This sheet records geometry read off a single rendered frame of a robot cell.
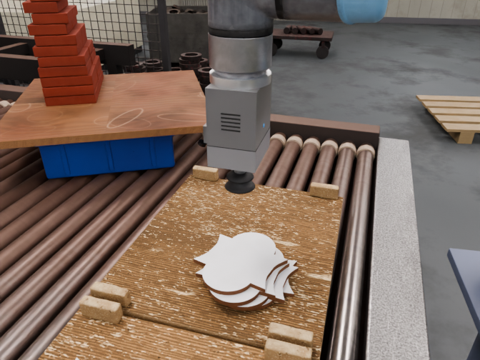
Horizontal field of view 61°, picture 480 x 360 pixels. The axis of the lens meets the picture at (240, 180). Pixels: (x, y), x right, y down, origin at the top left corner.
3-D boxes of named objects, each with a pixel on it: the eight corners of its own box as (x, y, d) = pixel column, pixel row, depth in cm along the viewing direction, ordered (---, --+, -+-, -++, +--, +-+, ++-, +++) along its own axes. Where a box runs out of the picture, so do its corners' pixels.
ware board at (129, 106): (193, 75, 138) (193, 69, 137) (217, 131, 95) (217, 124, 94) (35, 83, 129) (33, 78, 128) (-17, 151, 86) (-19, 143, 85)
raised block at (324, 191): (338, 196, 87) (339, 185, 85) (337, 201, 85) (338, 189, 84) (309, 192, 88) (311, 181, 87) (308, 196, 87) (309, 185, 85)
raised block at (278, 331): (313, 344, 54) (314, 330, 53) (311, 356, 52) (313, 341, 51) (269, 333, 56) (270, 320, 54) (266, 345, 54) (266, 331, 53)
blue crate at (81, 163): (169, 123, 127) (166, 91, 122) (177, 168, 101) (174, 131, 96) (64, 131, 121) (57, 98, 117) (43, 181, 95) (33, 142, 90)
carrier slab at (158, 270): (342, 203, 87) (343, 196, 86) (318, 366, 53) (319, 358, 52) (191, 180, 96) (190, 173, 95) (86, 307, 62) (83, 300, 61)
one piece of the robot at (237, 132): (206, 39, 54) (210, 151, 62) (178, 53, 46) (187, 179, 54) (279, 43, 51) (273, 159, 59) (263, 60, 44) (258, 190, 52)
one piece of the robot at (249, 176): (231, 163, 58) (231, 175, 59) (222, 176, 55) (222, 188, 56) (256, 166, 57) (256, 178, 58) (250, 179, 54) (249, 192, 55)
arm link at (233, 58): (198, 36, 45) (221, 25, 52) (200, 77, 47) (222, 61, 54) (264, 40, 43) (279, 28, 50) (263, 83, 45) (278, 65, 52)
